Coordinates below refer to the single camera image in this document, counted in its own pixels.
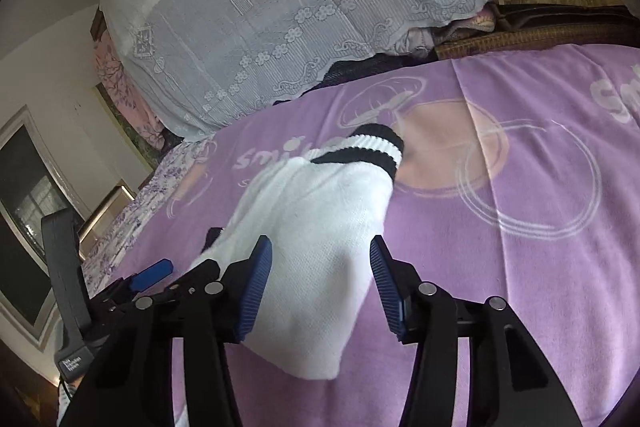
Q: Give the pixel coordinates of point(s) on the pink floral quilt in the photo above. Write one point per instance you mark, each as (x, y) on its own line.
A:
(125, 92)

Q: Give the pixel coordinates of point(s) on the white knit sweater black trim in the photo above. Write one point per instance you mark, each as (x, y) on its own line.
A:
(315, 217)

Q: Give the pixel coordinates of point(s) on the grey folded cloth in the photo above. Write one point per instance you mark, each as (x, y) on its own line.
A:
(415, 42)

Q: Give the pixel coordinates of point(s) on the white framed window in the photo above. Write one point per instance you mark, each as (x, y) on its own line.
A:
(25, 217)

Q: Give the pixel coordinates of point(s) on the purple printed blanket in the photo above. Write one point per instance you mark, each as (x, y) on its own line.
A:
(500, 232)

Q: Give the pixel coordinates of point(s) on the pink folded cloth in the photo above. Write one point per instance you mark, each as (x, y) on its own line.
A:
(484, 19)

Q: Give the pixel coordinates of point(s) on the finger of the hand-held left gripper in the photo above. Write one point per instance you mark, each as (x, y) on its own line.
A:
(197, 277)
(152, 273)

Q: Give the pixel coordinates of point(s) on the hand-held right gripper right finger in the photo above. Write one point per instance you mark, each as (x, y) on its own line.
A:
(386, 292)

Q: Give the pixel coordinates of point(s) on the brown woven mat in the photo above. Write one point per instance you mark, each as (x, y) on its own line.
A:
(525, 34)

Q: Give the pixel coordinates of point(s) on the dark cloth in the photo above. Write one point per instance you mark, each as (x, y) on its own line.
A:
(360, 67)

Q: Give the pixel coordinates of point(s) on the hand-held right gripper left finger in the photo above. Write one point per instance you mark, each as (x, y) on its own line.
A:
(254, 292)

